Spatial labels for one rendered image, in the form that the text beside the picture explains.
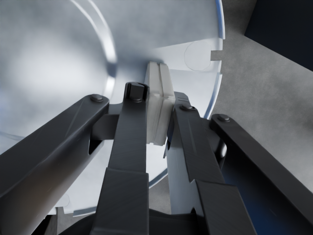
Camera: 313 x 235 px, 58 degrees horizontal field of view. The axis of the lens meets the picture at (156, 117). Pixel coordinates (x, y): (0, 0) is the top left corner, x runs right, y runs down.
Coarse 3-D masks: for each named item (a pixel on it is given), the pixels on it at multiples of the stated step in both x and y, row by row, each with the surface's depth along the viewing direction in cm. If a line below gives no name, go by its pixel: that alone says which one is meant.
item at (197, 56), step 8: (192, 48) 21; (200, 48) 21; (208, 48) 21; (184, 56) 21; (192, 56) 21; (200, 56) 21; (208, 56) 21; (192, 64) 21; (200, 64) 22; (208, 64) 22
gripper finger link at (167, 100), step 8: (160, 64) 20; (160, 72) 19; (168, 72) 19; (160, 80) 17; (168, 80) 17; (168, 88) 16; (168, 96) 15; (160, 104) 15; (168, 104) 15; (160, 112) 15; (168, 112) 15; (160, 120) 15; (168, 120) 15; (160, 128) 15; (160, 136) 15; (160, 144) 16
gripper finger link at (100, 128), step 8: (112, 104) 14; (120, 104) 14; (112, 112) 13; (104, 120) 13; (112, 120) 13; (96, 128) 13; (104, 128) 13; (112, 128) 14; (96, 136) 14; (104, 136) 14; (112, 136) 14
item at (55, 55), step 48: (0, 0) 18; (48, 0) 18; (96, 0) 19; (144, 0) 19; (192, 0) 20; (0, 48) 19; (48, 48) 20; (96, 48) 20; (144, 48) 21; (0, 96) 21; (48, 96) 21; (192, 96) 23; (0, 144) 23; (96, 192) 26
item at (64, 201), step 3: (63, 195) 26; (66, 195) 26; (63, 198) 26; (66, 198) 26; (60, 201) 26; (63, 201) 26; (66, 201) 26; (57, 204) 26; (60, 204) 26; (63, 204) 26; (66, 204) 26
